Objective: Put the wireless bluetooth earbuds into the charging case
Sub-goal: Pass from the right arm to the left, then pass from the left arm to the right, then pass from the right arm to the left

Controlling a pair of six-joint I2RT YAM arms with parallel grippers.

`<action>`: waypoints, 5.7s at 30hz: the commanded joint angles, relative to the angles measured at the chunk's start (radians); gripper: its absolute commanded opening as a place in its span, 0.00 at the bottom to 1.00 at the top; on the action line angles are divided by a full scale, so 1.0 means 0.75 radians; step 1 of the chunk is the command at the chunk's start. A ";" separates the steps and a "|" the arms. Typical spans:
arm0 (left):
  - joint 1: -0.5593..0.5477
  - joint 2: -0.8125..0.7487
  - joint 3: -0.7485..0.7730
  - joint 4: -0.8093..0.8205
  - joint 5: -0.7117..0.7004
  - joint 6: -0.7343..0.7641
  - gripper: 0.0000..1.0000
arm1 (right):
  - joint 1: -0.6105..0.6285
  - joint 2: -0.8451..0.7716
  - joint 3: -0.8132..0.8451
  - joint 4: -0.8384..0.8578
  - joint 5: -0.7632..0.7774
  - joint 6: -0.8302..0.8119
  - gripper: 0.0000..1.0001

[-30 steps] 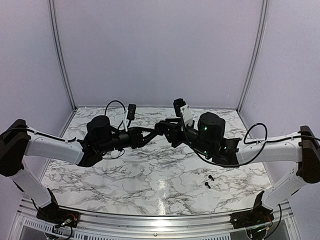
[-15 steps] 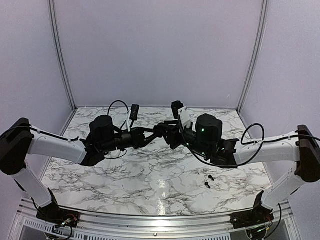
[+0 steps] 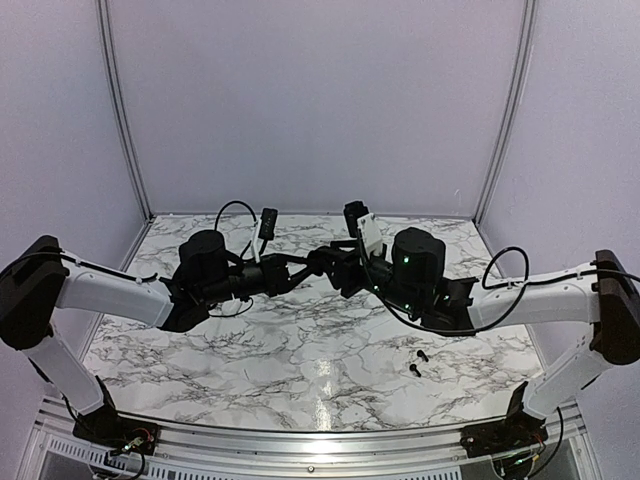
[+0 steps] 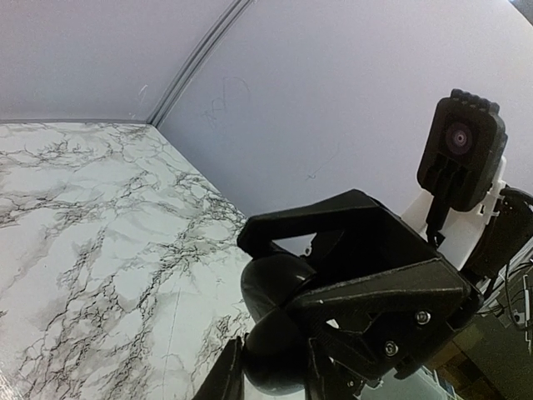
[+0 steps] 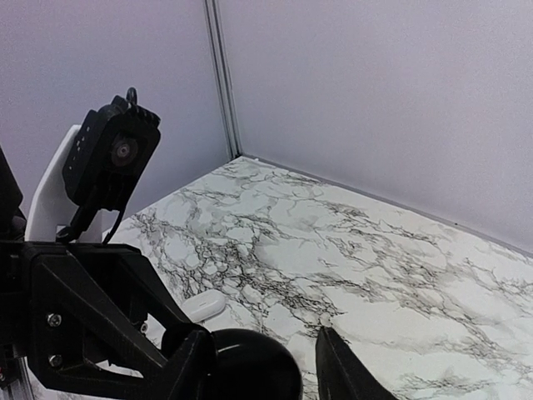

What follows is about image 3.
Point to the right aluminium corner post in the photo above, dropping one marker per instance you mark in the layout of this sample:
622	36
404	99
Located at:
513	99

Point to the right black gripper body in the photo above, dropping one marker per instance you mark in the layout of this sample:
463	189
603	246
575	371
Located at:
346	273

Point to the black earbud upper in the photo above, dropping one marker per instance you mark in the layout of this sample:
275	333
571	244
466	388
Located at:
422	355

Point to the aluminium front frame rail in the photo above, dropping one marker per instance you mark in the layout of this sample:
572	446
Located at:
191	451

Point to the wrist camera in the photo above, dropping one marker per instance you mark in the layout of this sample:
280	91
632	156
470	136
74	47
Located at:
263	232
362	226

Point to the black earbud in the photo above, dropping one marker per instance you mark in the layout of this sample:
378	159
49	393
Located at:
422	355
414	369

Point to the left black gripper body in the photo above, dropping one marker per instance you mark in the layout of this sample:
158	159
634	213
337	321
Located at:
272	273

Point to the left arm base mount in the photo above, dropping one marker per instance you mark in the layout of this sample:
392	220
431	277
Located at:
112	435

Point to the aluminium corner post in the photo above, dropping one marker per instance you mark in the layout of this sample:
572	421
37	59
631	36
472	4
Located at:
115	89
513	99

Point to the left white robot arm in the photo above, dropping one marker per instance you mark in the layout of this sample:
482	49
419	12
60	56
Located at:
45	279

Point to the left aluminium corner post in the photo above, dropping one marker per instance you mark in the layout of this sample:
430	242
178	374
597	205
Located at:
115	89

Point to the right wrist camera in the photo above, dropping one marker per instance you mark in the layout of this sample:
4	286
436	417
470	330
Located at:
362	226

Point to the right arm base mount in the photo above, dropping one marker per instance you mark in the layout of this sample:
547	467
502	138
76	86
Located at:
516	430

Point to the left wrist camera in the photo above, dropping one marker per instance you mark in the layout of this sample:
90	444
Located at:
263	232

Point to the black earbud charging case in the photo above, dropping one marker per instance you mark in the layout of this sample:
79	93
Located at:
316	262

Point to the black earbud lower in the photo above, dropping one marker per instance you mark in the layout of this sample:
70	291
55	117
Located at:
414	369

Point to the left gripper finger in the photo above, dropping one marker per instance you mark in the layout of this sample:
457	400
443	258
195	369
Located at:
297	263
296	279

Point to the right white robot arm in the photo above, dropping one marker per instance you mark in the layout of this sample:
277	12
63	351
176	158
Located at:
408	279

